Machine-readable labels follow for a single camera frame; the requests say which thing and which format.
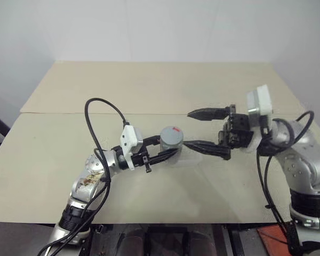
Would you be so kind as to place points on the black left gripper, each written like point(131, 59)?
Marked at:
point(140, 158)

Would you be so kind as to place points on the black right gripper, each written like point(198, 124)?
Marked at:
point(237, 130)

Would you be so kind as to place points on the clear plastic jar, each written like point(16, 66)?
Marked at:
point(166, 150)

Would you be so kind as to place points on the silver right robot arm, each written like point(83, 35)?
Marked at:
point(304, 165)

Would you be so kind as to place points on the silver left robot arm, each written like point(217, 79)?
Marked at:
point(86, 184)

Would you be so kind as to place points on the dark rounded shape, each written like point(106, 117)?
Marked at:
point(132, 242)
point(200, 244)

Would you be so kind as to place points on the red orange panel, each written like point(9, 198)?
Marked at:
point(272, 240)

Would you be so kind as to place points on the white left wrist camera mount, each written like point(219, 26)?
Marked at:
point(128, 136)

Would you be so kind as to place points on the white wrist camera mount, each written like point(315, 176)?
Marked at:
point(264, 98)
point(128, 136)

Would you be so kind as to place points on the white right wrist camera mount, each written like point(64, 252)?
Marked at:
point(264, 98)

